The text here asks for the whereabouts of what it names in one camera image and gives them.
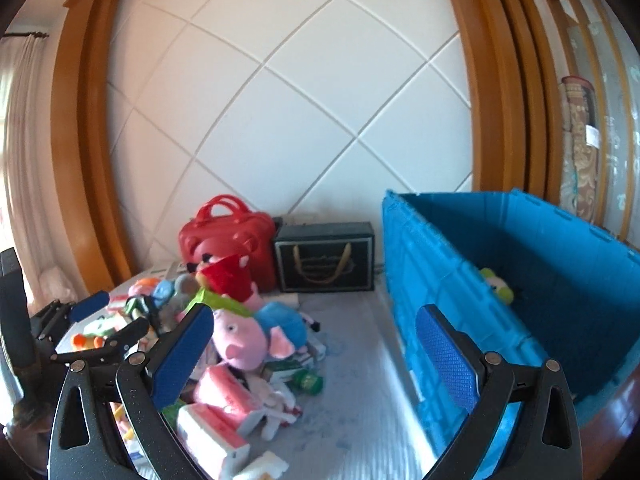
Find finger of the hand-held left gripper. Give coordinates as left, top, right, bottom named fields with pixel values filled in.
left=50, top=318, right=151, bottom=367
left=31, top=291, right=111, bottom=342

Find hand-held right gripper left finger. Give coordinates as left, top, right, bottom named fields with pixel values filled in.
left=47, top=304, right=216, bottom=480

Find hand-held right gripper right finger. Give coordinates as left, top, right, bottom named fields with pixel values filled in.
left=416, top=304, right=583, bottom=480

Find blue plastic storage crate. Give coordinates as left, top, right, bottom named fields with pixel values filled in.
left=382, top=189, right=640, bottom=453

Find white ribbed desktop cover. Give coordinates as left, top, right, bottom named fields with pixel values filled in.
left=55, top=265, right=441, bottom=480

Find grey mouse plush toy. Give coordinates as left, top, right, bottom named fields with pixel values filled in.
left=160, top=275, right=198, bottom=321

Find pink pig plush toy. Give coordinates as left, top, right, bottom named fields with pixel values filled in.
left=212, top=300, right=308, bottom=368

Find green wet wipes pack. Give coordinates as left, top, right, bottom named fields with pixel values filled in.
left=187, top=287, right=251, bottom=317

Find pink and white tissue pack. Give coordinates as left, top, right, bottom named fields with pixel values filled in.
left=176, top=402, right=251, bottom=478

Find green plush toy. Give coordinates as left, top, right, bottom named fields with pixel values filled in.
left=480, top=267, right=516, bottom=306

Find red plush toy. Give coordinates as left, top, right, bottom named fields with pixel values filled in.
left=195, top=252, right=253, bottom=301

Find white socks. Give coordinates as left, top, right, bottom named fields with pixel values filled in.
left=247, top=377, right=301, bottom=442

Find white and green boxes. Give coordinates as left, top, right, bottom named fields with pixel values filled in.
left=262, top=342, right=326, bottom=381

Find red handbag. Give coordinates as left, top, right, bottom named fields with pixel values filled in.
left=179, top=195, right=278, bottom=293

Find green jar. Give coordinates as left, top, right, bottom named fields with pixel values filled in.
left=292, top=370, right=325, bottom=393

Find light curtain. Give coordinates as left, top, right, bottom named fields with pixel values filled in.
left=0, top=34, right=76, bottom=306

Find black gift bag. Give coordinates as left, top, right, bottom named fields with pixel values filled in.
left=274, top=221, right=376, bottom=293

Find wooden glass door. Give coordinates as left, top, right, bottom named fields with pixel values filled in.
left=537, top=0, right=640, bottom=251

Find wooden wall frame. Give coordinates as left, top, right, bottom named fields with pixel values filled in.
left=50, top=0, right=566, bottom=293

